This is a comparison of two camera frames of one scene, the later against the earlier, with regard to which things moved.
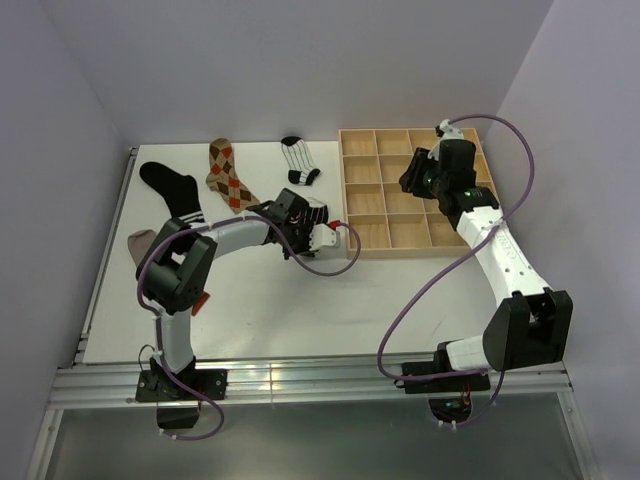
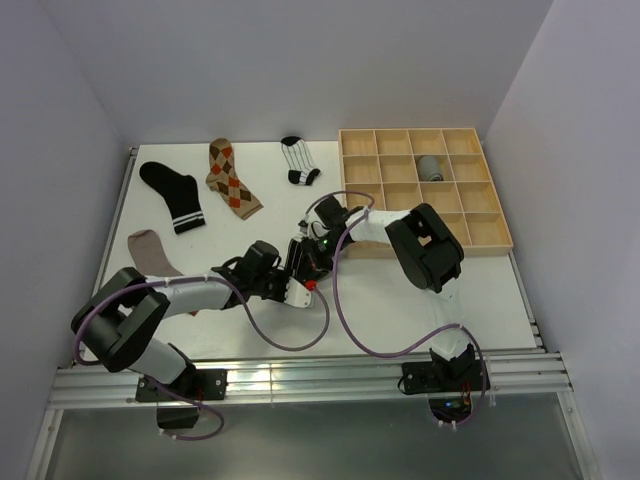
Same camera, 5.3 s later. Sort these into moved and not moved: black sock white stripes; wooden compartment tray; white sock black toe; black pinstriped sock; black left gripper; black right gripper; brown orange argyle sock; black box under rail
Moved: black left gripper; black right gripper; black pinstriped sock
Not moved: wooden compartment tray; brown orange argyle sock; black box under rail; black sock white stripes; white sock black toe
